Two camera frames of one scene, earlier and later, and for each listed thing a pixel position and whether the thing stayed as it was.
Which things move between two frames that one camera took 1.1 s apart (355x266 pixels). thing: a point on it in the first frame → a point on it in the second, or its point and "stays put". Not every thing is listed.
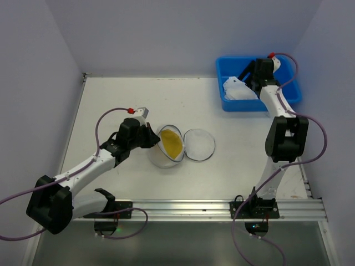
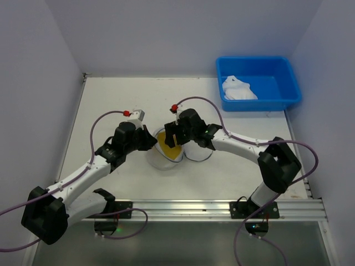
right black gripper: x=254 y=76 → x=176 y=133
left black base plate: x=122 y=205 stays put
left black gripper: x=148 y=136 stays put
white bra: x=236 y=88 stays put
